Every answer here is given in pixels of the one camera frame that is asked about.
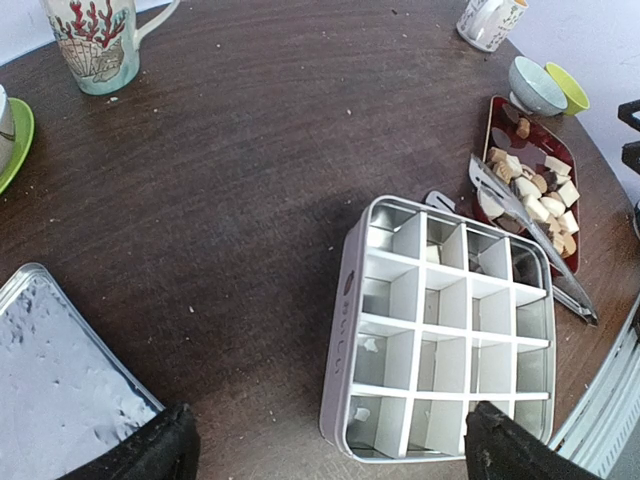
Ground lime green bowl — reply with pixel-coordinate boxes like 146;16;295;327
545;62;591;116

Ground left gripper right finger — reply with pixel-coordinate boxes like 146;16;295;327
465;401;596;480

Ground white bowl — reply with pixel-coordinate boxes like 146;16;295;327
0;86;15;172

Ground yellow interior mug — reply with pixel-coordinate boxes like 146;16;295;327
456;0;529;53

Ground bunny print tin lid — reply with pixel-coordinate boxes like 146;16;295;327
1;263;164;479

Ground light blue bowl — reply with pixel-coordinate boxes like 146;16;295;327
508;56;568;117

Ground green saucer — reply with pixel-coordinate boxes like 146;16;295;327
0;97;35;193

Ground red chocolate tray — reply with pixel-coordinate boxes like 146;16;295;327
481;95;580;272

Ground tall coral print mug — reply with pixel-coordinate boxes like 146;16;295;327
41;0;180;96

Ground front metal rail base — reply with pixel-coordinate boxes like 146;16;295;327
550;303;639;479

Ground white divided tin box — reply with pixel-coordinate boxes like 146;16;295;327
319;195;556;463

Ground metal tongs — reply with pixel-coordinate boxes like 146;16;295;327
424;153;600;329

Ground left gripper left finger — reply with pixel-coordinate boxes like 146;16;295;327
64;403;201;479

